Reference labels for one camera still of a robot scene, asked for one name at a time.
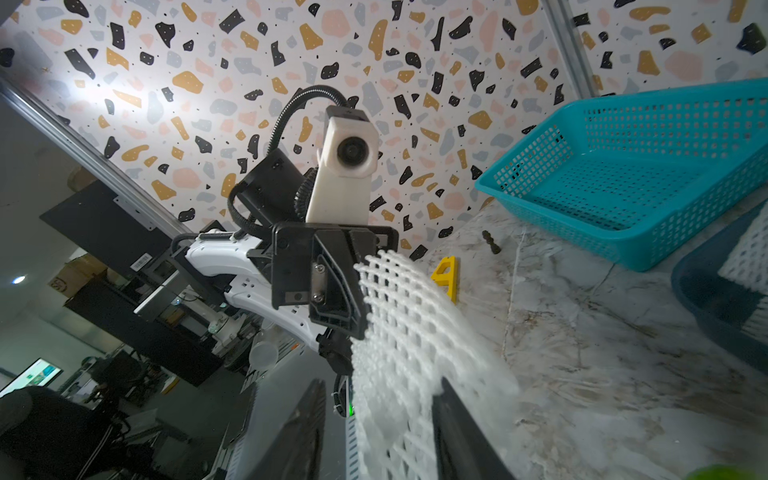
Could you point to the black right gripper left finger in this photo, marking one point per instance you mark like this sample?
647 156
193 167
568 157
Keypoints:
296 452

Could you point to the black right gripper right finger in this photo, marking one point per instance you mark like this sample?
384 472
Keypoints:
462 450

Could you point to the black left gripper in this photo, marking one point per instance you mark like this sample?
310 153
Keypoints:
314 264

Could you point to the green custard apple dark spots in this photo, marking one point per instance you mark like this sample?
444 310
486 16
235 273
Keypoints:
722 472

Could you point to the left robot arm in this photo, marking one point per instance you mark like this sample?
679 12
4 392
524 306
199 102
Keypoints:
238 264

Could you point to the white foam nets pile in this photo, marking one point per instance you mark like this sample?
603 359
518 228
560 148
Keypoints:
746 265

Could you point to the yellow triangular plastic block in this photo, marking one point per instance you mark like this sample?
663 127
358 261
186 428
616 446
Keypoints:
446 276

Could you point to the dark chess piece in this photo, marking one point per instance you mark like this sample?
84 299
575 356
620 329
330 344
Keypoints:
489 240

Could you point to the dark blue net bin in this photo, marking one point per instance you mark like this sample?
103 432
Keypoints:
725 312

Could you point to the teal plastic basket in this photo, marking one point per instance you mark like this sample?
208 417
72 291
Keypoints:
631 178

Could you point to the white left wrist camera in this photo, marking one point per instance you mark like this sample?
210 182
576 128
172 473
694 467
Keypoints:
347 162

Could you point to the aluminium corner post left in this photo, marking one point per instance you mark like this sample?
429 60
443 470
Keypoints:
560 17

